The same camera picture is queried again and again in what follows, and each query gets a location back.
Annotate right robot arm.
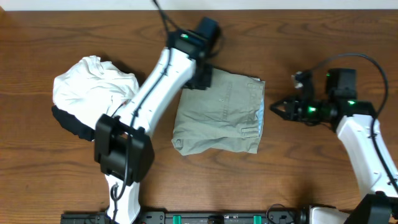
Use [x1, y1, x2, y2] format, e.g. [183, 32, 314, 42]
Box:
[270, 68, 397, 223]

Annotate khaki green shorts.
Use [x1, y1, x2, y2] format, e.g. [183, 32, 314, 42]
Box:
[172, 69, 266, 156]

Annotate black garment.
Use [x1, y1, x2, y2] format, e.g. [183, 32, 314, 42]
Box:
[51, 105, 95, 141]

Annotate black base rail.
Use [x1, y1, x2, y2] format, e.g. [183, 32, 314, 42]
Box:
[60, 201, 309, 224]

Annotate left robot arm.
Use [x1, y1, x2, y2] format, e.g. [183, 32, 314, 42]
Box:
[94, 28, 220, 223]

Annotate white crumpled garment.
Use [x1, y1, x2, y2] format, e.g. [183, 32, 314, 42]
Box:
[53, 55, 139, 129]

